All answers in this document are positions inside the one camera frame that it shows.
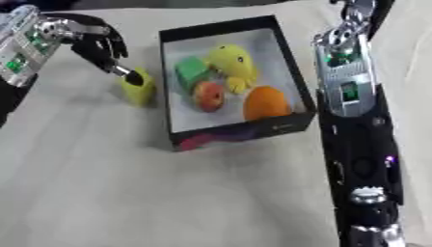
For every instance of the silver and black right robot arm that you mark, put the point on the silver and black right robot arm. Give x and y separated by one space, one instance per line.
354 135

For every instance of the red toy apple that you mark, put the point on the red toy apple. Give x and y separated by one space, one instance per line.
208 96

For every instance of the yellow-green block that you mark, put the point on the yellow-green block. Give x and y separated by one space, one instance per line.
138 88

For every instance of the green block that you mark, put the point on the green block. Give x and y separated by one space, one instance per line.
192 72

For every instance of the orange toy fruit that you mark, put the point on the orange toy fruit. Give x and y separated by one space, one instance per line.
265 103

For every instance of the yellow soft toy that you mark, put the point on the yellow soft toy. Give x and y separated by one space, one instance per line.
233 66

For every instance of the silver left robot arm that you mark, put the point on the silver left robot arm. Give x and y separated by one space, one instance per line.
22 48

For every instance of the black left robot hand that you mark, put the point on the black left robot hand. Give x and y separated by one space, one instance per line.
95 45

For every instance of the black box with white inside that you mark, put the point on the black box with white inside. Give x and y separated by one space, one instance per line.
236 83

